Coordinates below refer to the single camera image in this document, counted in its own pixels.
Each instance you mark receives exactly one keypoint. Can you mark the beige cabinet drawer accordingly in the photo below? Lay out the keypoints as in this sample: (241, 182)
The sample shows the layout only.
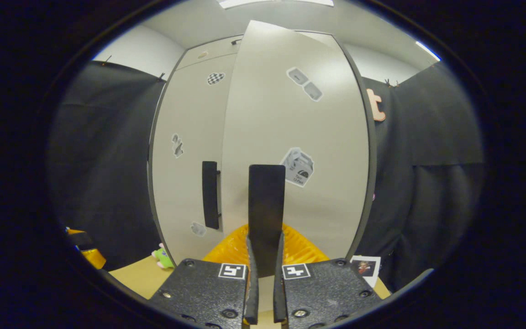
(217, 50)

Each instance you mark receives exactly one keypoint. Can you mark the small ceiling light panel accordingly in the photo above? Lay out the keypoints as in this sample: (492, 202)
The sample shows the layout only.
(427, 50)

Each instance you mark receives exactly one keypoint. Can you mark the small photo card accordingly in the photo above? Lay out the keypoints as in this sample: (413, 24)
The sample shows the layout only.
(365, 269)

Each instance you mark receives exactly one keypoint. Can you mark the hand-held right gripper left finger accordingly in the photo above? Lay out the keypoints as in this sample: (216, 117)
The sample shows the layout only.
(251, 283)

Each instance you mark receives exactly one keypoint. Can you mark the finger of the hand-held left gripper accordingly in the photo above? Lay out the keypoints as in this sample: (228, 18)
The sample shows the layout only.
(93, 258)

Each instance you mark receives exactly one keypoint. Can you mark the beige cabinet door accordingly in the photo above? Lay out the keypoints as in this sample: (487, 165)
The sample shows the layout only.
(267, 114)
(190, 119)

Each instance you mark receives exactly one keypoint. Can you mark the black backdrop cloth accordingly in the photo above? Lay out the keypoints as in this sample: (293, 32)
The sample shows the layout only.
(103, 160)
(441, 205)

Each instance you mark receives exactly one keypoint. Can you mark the beige double-door shoe cabinet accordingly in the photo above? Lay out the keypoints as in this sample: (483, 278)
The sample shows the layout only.
(373, 141)

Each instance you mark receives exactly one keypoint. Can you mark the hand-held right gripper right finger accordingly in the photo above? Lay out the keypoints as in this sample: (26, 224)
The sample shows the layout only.
(279, 292)

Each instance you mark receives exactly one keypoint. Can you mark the green plush toy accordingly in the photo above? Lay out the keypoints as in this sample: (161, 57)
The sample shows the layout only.
(163, 259)

